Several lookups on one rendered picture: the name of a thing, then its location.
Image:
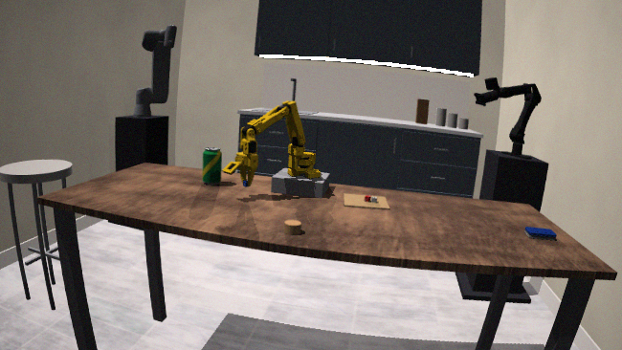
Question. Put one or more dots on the green soda can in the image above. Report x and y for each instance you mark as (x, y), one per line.
(212, 158)

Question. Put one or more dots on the tan short cylinder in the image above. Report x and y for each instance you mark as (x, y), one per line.
(292, 227)

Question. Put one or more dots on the tan flat mat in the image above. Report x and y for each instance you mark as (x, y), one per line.
(358, 201)

